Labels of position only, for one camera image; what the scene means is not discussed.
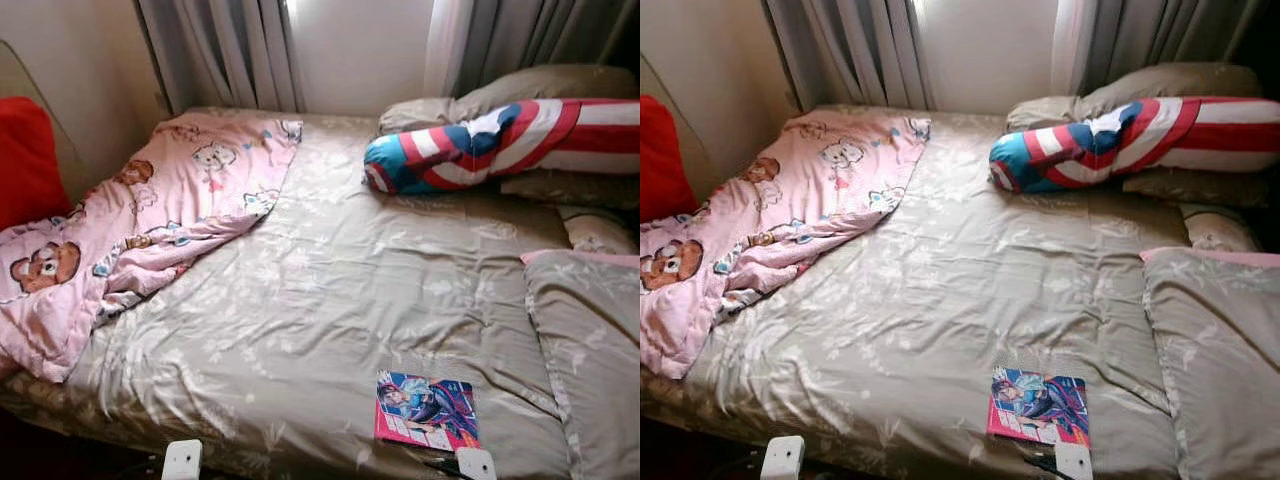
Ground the red fabric cushion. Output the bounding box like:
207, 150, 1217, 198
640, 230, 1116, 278
0, 96, 73, 233
640, 95, 699, 223

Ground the folded beige quilt pink edge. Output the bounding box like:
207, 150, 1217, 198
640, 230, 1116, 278
1140, 246, 1280, 480
520, 248, 641, 480

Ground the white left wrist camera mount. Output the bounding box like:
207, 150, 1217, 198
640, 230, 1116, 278
760, 435, 806, 480
162, 438, 204, 480

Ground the flat beige floral pillow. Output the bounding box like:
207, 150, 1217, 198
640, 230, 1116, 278
500, 168, 641, 211
1125, 165, 1273, 209

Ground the pink cartoon bear quilt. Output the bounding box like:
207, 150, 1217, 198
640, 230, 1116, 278
0, 110, 304, 384
640, 108, 933, 381

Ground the grey beige pillow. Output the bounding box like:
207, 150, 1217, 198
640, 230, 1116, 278
1005, 62, 1263, 126
378, 65, 641, 131

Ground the white sheer curtain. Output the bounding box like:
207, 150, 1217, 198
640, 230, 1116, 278
1050, 0, 1101, 96
423, 0, 476, 98

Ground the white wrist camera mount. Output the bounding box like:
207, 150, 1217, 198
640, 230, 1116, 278
760, 435, 806, 480
162, 438, 204, 480
455, 447, 498, 480
1054, 442, 1094, 480

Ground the grey curtain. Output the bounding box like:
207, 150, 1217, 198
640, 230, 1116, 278
1085, 0, 1266, 91
135, 0, 304, 113
762, 0, 936, 111
455, 0, 641, 96

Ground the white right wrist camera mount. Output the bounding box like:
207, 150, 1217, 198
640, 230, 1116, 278
1054, 442, 1094, 480
455, 447, 498, 480

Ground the bed with beige floral sheet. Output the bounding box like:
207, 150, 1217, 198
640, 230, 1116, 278
640, 103, 1280, 480
0, 105, 641, 480

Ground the colourful comic book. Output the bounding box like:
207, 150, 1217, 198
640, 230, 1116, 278
986, 366, 1091, 448
374, 370, 481, 453

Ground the small beige floral pillow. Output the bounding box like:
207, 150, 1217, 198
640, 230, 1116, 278
558, 205, 641, 256
1180, 203, 1263, 253

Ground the red white blue striped bolster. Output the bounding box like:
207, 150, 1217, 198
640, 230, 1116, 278
362, 97, 641, 196
989, 96, 1280, 194

